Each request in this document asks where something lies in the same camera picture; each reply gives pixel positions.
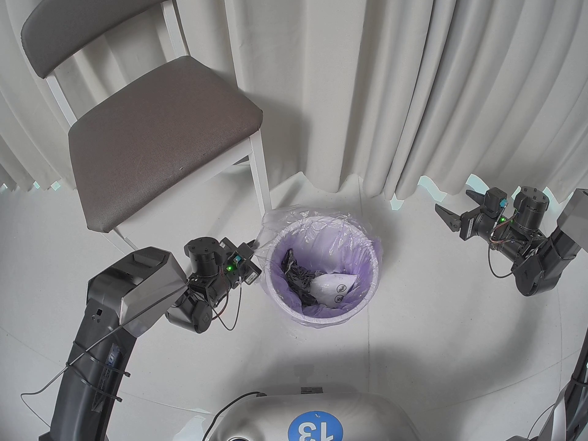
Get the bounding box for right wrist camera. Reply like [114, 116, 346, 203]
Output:
[485, 188, 509, 214]

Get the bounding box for white trash bin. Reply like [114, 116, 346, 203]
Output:
[268, 216, 383, 326]

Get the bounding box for black cable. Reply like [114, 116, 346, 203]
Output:
[203, 390, 268, 441]
[19, 282, 188, 398]

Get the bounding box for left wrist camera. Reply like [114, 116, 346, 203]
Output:
[233, 242, 256, 267]

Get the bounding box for grey white chair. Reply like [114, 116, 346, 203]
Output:
[21, 0, 276, 252]

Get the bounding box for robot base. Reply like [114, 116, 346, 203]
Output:
[209, 385, 416, 441]

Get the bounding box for white curtain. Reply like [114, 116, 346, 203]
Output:
[0, 0, 588, 210]

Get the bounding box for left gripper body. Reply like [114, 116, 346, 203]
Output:
[225, 265, 263, 289]

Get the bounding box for clear printed wrapper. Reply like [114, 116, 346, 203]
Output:
[309, 271, 360, 307]

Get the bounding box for black plastic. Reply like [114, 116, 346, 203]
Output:
[281, 248, 322, 307]

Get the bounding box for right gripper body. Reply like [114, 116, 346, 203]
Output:
[458, 206, 503, 243]

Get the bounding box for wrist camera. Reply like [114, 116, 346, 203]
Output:
[485, 188, 509, 214]
[233, 242, 256, 267]

